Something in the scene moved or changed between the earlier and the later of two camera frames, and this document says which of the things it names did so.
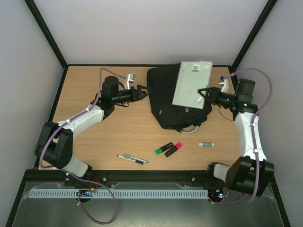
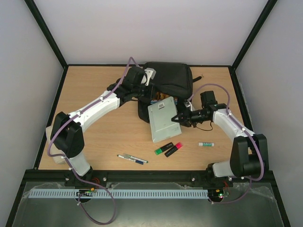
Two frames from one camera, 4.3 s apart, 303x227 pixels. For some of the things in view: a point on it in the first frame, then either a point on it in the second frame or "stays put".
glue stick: (206, 144) stays put
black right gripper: (213, 96) → (186, 116)
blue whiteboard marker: (130, 159) stays put
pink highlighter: (171, 151) stays put
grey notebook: (193, 76) → (161, 114)
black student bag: (162, 82) → (171, 80)
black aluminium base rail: (108, 178) stays put
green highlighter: (159, 150) stays put
